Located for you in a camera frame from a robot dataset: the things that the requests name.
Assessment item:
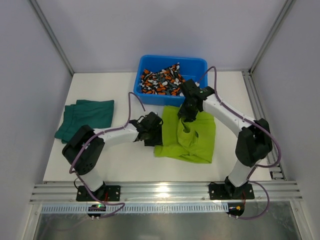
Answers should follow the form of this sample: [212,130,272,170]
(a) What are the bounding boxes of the orange black patterned shorts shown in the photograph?
[138,62,186,97]

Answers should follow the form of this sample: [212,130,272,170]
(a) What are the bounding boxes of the lime green shorts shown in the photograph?
[154,106,216,164]

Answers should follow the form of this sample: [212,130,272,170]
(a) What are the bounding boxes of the dark green shorts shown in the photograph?
[54,99,115,144]

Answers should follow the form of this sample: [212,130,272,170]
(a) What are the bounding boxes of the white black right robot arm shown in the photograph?
[177,79,273,199]

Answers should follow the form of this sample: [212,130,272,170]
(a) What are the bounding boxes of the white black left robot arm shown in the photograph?
[62,111,164,201]

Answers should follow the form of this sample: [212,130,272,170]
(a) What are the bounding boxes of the blue plastic bin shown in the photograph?
[133,55,208,107]

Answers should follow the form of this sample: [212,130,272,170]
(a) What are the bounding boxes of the left controller board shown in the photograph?
[87,203,107,220]

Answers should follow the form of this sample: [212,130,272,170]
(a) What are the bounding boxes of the controller board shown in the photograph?
[226,202,245,219]
[87,203,107,220]

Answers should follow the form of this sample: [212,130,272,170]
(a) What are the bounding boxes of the right controller board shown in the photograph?
[226,202,245,219]

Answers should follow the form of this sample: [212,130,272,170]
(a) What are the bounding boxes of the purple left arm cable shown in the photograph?
[68,91,146,221]

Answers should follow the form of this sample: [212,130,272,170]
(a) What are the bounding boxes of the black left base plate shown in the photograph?
[76,185,121,202]

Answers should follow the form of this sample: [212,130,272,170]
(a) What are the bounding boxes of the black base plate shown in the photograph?
[208,182,255,200]
[76,185,121,202]

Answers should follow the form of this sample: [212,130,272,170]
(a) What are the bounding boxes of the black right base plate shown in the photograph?
[208,182,255,200]

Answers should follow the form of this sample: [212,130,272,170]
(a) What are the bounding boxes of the right side aluminium rail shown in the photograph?
[242,70,287,181]

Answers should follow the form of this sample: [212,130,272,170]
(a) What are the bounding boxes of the grey slotted cable duct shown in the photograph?
[40,202,228,214]

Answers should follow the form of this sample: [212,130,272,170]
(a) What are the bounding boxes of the aluminium mounting rail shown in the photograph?
[29,180,303,204]

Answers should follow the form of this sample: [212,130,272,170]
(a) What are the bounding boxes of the right aluminium frame post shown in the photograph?
[249,0,296,75]

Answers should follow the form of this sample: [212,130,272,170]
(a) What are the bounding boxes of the aluminium frame post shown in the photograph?
[249,0,296,75]
[27,0,75,76]

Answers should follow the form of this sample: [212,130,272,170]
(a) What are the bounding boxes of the left aluminium frame post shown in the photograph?
[27,0,75,76]

